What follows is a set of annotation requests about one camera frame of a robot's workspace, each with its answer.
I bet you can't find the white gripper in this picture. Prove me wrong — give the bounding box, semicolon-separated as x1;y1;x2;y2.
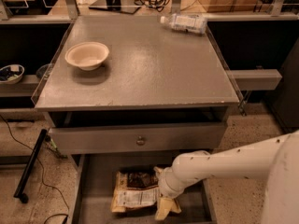
153;166;187;220

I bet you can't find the brown chip bag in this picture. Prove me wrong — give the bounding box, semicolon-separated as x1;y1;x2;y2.
110;172;161;213

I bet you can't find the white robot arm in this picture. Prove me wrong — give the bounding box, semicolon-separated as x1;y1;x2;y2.
155;131;299;224

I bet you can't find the grey top drawer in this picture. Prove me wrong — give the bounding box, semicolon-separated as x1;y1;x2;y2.
50;122;226;154

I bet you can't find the grey drawer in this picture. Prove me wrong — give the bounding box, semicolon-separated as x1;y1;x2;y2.
67;151;217;224
50;122;226;154

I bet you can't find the round metal drawer knob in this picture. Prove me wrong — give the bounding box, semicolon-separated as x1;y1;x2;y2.
136;136;146;146

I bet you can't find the grey middle drawer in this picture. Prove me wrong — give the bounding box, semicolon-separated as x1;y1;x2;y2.
67;151;217;224

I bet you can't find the grey drawer cabinet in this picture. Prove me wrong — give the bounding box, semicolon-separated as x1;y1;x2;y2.
31;15;244;224

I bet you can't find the grey side shelf right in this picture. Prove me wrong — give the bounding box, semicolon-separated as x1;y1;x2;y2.
227;69;282;91

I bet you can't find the grey side shelf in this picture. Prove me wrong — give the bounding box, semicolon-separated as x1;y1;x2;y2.
0;75;40;97
227;69;282;91

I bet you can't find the black bar on floor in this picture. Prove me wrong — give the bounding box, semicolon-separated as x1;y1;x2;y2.
14;129;47;203

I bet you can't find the cream paper bowl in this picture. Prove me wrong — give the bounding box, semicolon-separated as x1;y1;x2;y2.
64;42;109;71

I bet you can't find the clear plastic water bottle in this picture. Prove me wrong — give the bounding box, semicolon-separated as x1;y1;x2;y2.
160;14;207;35

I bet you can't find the grey side shelf left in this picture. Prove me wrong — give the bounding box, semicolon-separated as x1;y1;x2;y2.
0;75;40;97

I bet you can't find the bowl with dark items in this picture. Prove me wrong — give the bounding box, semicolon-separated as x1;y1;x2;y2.
0;64;24;84

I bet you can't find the black monitor stand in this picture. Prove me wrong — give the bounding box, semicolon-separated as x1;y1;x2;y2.
89;0;141;15

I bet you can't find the black floor cable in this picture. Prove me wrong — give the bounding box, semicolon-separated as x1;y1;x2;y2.
0;114;70;224

